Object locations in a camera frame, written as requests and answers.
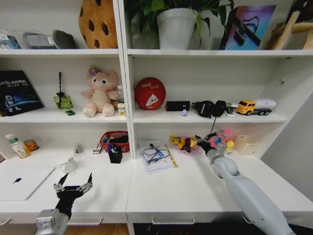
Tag small white labelled bottle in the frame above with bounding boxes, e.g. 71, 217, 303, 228
117, 102, 127, 117

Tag black oblong speaker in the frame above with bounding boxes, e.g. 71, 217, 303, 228
165, 100, 191, 112

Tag orange tin can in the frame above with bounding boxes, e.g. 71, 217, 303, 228
23, 139, 40, 152

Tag white bottle green cap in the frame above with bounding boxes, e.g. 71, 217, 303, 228
4, 133, 32, 159

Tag white laptop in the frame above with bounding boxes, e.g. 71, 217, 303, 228
0, 166, 57, 202

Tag white paper stack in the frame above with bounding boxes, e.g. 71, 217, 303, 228
138, 140, 175, 175

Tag clear water bottle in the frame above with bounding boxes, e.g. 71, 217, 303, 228
116, 85, 126, 104

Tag colourful framed picture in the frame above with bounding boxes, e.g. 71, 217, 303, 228
219, 5, 277, 51

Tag grey round speaker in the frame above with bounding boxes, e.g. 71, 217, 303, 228
51, 29, 77, 49

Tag pink bagged toy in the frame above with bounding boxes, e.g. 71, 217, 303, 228
208, 128, 236, 156

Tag white mug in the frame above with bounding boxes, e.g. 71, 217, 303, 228
56, 155, 79, 174

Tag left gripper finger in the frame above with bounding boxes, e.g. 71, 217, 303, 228
79, 172, 94, 196
53, 172, 69, 193

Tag pink plush bear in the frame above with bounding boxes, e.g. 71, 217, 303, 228
79, 66, 121, 118

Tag wooden rope stand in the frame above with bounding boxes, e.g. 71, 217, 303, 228
265, 10, 313, 51

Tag cookie-shaped plush pillow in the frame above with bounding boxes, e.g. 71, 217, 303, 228
78, 0, 119, 49

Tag blue and white box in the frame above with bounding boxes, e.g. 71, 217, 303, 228
0, 29, 23, 50

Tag red round tin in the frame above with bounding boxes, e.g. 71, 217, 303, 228
134, 77, 167, 111

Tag red plastic basket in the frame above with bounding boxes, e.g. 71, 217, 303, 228
99, 130, 130, 153

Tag cream box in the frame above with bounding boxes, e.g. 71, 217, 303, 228
234, 134, 259, 156

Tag white shelf unit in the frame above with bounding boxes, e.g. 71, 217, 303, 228
0, 0, 313, 172

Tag grey packaged box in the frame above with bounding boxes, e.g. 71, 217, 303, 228
22, 32, 58, 49

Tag black pen holder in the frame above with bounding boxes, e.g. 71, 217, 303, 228
107, 143, 123, 165

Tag green glass diffuser bottle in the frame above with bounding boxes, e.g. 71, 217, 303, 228
52, 71, 74, 110

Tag black headphones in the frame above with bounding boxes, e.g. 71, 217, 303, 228
191, 99, 227, 138

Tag black and blue cable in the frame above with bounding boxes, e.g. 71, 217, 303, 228
142, 143, 170, 164

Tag green plant in white pot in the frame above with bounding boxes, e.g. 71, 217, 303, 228
123, 0, 236, 50

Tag purple snack bowl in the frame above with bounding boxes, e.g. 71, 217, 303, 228
174, 136, 201, 155

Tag yellow ruler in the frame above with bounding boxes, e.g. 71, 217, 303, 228
164, 143, 179, 169

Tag yellow toy tanker truck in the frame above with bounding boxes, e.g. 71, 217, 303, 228
234, 98, 277, 117

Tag black book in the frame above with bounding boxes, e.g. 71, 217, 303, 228
0, 70, 45, 117

